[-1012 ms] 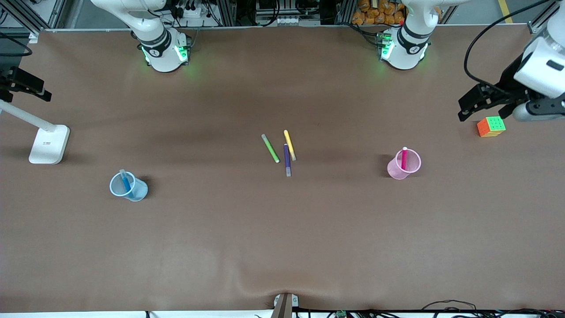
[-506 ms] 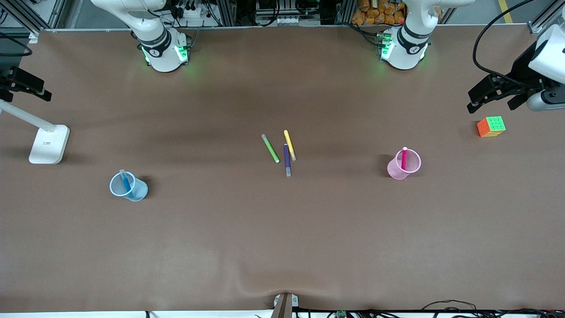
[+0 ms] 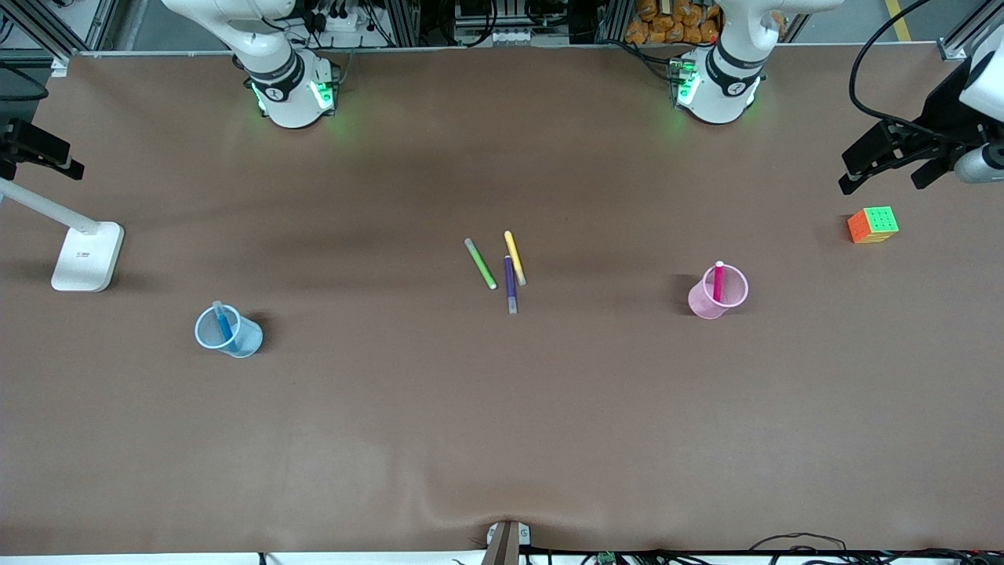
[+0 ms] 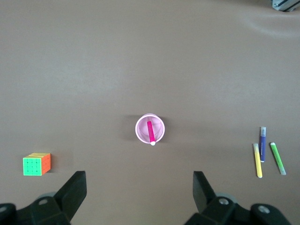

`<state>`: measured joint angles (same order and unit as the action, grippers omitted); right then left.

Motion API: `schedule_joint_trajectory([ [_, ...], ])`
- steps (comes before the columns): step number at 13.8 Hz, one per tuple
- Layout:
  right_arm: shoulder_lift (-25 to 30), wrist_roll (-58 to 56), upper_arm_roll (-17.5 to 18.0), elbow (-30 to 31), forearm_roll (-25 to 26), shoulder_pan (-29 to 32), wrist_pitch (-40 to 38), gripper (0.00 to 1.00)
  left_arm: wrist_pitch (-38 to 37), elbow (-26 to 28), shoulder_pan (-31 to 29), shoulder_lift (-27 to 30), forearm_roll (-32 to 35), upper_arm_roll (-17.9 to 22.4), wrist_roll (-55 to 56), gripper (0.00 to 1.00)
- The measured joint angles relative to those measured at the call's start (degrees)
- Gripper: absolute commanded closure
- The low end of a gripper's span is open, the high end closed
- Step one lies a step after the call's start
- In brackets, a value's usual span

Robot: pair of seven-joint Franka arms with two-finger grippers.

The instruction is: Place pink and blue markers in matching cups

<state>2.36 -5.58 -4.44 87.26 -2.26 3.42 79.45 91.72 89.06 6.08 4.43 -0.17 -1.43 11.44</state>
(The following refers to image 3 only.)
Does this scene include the blue marker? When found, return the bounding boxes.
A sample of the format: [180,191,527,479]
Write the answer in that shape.
[212,301,239,352]

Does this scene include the colourful puzzle cube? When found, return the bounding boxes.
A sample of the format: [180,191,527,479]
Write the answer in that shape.
[847,206,900,245]

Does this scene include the white lamp stand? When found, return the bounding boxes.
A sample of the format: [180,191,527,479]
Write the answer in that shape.
[0,178,126,293]

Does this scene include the pink plastic cup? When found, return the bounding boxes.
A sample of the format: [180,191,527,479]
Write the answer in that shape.
[688,264,749,320]

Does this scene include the orange snack bags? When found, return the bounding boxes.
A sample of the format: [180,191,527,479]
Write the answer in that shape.
[624,0,724,46]

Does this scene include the blue plastic cup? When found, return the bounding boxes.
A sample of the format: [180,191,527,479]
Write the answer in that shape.
[195,304,264,359]

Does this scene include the yellow marker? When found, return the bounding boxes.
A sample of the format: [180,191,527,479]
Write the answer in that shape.
[504,230,528,286]

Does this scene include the white power strip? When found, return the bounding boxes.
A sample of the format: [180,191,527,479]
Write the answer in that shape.
[455,27,544,47]

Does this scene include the green marker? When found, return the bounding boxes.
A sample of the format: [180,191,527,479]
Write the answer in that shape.
[464,238,498,290]

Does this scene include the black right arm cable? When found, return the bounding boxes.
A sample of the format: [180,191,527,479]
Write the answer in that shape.
[0,59,50,102]

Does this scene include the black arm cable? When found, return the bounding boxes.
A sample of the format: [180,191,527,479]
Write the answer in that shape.
[850,0,942,126]
[0,59,50,102]

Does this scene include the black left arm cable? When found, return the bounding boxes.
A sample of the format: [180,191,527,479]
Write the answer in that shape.
[850,0,942,126]

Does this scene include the aluminium frame post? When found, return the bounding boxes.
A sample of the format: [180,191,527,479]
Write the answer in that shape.
[937,6,1004,61]

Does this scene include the black loose cables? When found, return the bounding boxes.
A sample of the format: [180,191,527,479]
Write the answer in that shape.
[745,533,1004,565]

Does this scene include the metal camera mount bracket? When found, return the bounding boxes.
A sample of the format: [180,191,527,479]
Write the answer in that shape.
[485,520,532,565]

